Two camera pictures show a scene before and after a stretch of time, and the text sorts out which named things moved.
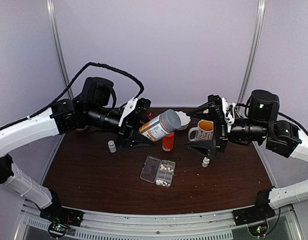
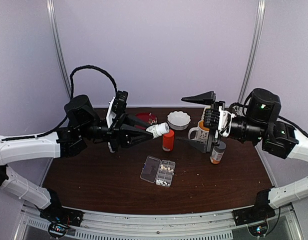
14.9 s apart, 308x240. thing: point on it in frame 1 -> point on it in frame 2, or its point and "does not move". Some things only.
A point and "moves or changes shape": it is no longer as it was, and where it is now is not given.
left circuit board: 57,230 does not move
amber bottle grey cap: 157,127 moves or changes shape
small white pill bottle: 205,162 -> 157,130
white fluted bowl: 185,119 does not move
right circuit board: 258,230 does not move
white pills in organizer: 158,182 does not move
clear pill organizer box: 159,171 does not move
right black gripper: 220,132 -> 202,147
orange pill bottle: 168,141 does not move
